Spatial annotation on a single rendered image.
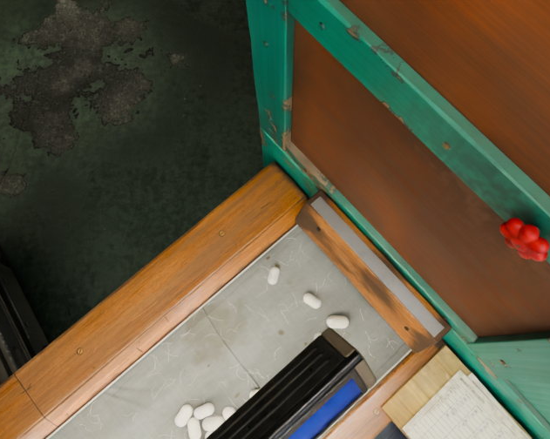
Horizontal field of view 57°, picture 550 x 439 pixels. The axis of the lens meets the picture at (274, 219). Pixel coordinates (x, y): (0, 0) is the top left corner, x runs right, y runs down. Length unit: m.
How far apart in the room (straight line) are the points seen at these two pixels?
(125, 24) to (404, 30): 1.76
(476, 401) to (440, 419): 0.07
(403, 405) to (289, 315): 0.24
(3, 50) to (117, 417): 1.61
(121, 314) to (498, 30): 0.74
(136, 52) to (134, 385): 1.39
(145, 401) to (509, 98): 0.75
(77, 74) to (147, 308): 1.31
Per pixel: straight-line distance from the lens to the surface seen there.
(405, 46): 0.44
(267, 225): 0.91
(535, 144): 0.41
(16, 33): 2.26
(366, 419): 0.90
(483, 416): 0.93
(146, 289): 0.92
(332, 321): 0.89
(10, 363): 1.48
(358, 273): 0.83
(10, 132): 2.06
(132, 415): 0.95
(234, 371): 0.91
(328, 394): 0.54
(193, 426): 0.91
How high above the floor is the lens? 1.65
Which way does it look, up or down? 75 degrees down
